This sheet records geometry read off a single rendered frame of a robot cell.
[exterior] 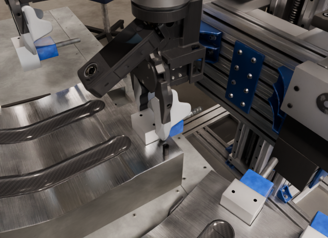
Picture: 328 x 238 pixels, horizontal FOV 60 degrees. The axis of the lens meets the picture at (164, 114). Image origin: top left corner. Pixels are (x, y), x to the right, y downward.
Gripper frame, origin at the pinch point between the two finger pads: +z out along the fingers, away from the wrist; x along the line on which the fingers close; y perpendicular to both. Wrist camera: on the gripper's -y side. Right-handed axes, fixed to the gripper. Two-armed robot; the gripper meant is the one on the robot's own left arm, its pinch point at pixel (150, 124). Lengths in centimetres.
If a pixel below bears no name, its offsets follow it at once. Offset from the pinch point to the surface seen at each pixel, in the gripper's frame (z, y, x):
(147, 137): -0.2, -1.9, -2.5
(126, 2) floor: 90, 114, 261
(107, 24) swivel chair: 71, 61, 185
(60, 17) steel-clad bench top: 10, 4, 73
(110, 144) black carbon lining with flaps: 2.1, -7.0, 1.1
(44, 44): -4.0, -9.0, 28.1
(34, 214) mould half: 1.4, -20.3, -5.3
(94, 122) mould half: 1.7, -7.2, 7.0
